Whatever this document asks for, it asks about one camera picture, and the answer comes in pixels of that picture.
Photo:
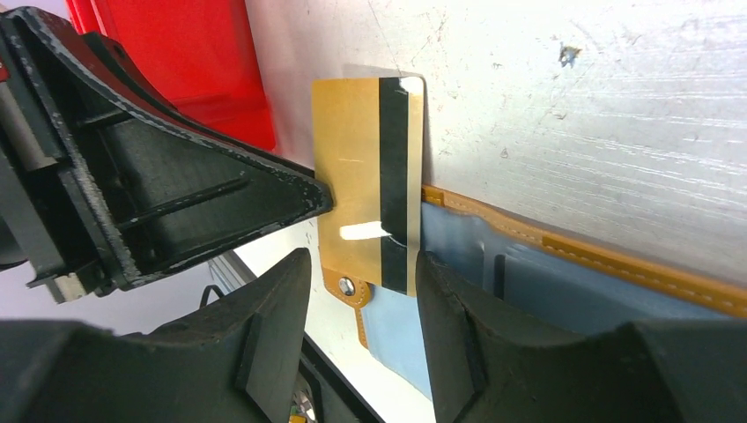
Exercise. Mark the yellow leather card holder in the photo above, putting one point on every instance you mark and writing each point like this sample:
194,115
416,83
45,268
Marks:
575,284

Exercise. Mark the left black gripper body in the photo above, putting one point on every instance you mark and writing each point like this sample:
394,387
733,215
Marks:
46,222

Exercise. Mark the red plastic tray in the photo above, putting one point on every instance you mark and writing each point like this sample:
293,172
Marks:
198,54

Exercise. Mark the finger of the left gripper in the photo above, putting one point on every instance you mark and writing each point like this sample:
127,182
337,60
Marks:
168,193

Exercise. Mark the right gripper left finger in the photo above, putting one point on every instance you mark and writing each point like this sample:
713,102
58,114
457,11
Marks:
234,360

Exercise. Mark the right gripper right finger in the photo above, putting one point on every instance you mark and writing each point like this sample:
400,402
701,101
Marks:
491,362

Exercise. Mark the gold card with stripe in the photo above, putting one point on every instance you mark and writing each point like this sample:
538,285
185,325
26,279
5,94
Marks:
368,138

